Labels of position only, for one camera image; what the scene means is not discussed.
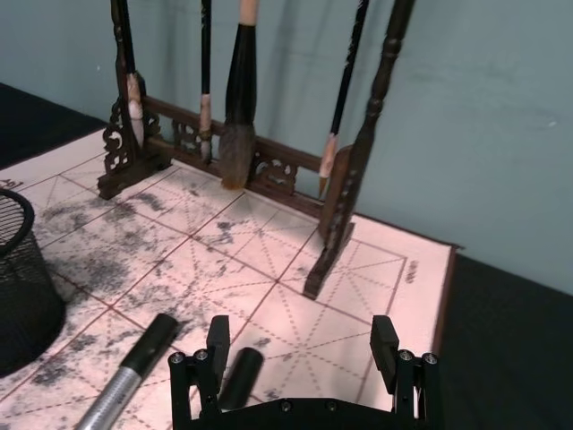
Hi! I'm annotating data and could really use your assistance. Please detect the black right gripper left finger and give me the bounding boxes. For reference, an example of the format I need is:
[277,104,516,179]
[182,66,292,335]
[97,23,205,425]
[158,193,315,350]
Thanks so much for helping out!
[167,314,231,421]

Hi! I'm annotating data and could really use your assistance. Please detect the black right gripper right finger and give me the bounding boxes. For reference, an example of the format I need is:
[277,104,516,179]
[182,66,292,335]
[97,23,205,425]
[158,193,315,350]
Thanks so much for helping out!
[371,314,443,421]

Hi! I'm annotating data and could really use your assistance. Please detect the ink-stained gridded calligraphy mat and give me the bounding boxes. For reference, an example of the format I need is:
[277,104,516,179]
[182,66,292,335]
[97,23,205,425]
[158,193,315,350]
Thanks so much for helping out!
[0,126,460,430]

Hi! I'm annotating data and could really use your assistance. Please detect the black table cloth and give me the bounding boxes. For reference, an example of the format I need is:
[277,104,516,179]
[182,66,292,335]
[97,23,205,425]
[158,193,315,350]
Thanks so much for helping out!
[0,82,573,430]

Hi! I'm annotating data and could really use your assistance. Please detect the dark carved wooden brush rack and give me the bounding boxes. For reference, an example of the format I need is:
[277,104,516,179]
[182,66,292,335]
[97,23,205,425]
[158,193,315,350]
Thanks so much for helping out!
[97,0,418,300]

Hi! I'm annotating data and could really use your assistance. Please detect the thin black brush, white tip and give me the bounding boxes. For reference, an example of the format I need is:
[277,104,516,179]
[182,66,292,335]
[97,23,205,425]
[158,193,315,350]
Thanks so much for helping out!
[117,0,146,150]

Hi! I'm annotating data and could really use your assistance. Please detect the large brown-bristle calligraphy brush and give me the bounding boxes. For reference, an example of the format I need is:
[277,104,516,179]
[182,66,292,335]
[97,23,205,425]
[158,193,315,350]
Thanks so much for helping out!
[218,0,260,190]

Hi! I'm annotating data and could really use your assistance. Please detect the slanted black brush, orange tip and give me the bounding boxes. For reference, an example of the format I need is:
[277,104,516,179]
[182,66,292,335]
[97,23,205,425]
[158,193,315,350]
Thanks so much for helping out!
[318,0,372,198]

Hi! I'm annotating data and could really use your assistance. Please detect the thin black brush, pale tip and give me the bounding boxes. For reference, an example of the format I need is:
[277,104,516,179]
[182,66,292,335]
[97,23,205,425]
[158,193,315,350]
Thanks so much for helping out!
[198,0,214,163]

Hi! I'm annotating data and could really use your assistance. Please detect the black cylindrical brush handle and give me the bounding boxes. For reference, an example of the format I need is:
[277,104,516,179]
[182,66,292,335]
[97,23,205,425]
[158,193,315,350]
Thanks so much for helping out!
[217,347,265,411]

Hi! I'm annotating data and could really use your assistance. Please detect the silver brush handle, black cap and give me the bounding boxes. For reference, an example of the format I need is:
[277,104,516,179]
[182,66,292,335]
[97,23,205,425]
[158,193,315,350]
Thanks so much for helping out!
[75,313,181,430]

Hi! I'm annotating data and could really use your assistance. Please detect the black wire mesh cup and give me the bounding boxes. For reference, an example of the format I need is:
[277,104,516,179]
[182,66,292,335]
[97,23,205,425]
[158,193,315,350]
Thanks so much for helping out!
[0,187,68,378]

